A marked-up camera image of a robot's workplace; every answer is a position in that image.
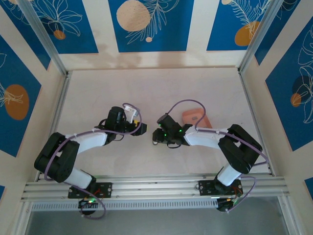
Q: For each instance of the blue floral wall panel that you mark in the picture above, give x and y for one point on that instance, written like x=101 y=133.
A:
x=19 y=31
x=80 y=24
x=22 y=132
x=220 y=24
x=283 y=110
x=171 y=24
x=281 y=31

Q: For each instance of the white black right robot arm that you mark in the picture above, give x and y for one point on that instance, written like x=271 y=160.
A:
x=203 y=138

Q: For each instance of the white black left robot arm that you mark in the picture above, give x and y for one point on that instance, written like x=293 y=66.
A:
x=90 y=140

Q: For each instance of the aluminium frame post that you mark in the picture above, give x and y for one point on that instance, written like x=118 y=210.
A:
x=287 y=215
x=44 y=36
x=261 y=34
x=23 y=220

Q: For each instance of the aluminium side rail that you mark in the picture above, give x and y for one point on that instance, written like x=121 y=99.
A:
x=60 y=107
x=252 y=107

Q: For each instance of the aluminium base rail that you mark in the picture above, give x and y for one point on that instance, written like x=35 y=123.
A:
x=156 y=186

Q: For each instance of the pink sponge block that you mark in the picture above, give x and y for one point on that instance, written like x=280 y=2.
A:
x=190 y=113

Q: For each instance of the small silver metal bar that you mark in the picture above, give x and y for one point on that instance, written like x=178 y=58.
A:
x=155 y=142

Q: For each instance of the black controller board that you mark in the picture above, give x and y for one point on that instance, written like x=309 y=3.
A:
x=86 y=203
x=226 y=206

